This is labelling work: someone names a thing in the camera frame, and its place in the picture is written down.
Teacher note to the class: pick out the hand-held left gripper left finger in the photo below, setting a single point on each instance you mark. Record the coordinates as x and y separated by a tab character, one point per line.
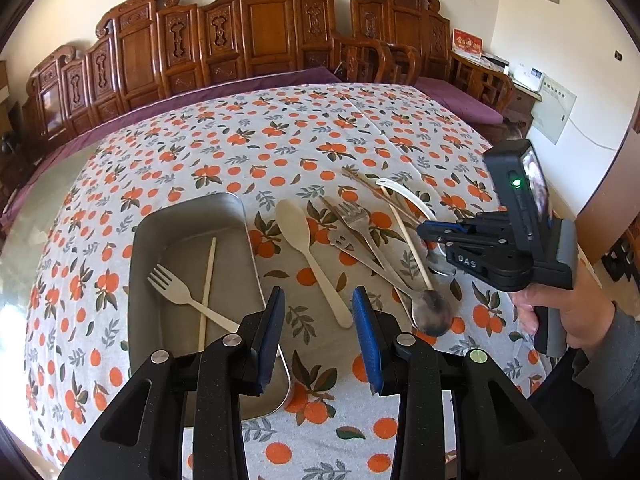
274	322

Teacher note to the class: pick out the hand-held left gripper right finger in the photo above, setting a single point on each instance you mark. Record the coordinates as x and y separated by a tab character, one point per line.
365	332

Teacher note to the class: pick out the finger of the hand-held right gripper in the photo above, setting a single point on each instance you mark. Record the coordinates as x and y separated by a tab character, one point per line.
450	231
480	262

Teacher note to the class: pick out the white translucent plastic spoon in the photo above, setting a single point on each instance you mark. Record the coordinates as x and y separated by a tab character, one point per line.
417	205

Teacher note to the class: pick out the brown wooden chopstick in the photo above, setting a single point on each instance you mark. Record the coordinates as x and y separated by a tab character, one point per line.
370	187
332	210

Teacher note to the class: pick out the metal fork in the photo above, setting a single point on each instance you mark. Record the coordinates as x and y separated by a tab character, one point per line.
352	215

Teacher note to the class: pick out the cream plastic spoon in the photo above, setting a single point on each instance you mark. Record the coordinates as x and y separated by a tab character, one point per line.
295	222

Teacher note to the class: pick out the metal tray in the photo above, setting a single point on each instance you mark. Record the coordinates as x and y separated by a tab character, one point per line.
165	240

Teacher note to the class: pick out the person's right forearm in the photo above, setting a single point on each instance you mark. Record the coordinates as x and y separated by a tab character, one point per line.
610	375

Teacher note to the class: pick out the person's right hand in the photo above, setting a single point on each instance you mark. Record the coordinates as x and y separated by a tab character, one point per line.
587	310

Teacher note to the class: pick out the cream plastic fork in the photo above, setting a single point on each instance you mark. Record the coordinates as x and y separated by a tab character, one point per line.
172	287

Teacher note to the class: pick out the wooden side table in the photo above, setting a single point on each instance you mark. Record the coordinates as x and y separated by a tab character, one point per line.
520	105

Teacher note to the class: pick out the purple armchair cushion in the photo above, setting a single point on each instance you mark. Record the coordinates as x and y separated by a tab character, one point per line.
450	92

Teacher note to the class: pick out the stack of papers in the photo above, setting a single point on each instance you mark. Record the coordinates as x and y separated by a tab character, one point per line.
525	77

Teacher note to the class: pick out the orange fruit print tablecloth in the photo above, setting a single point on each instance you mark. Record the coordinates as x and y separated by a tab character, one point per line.
300	125

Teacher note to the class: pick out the red desk calendar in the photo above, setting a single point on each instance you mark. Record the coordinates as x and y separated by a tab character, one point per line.
467	42

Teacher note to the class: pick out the carved wooden armchair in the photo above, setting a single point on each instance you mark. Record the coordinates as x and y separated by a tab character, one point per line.
410	20

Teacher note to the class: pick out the purple bench cushion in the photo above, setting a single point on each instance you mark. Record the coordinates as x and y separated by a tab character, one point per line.
150	110

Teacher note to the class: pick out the carved wooden bench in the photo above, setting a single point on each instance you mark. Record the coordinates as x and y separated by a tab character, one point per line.
260	25

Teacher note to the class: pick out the white electrical wall box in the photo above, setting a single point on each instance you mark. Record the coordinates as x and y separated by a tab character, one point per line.
552	110

